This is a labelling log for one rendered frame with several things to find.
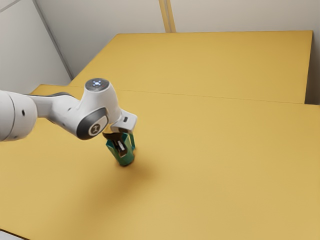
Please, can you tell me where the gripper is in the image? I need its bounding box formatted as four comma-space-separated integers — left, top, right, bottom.
102, 126, 131, 158

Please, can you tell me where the teal faceted mug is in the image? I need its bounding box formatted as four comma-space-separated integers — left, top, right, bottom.
105, 131, 137, 168

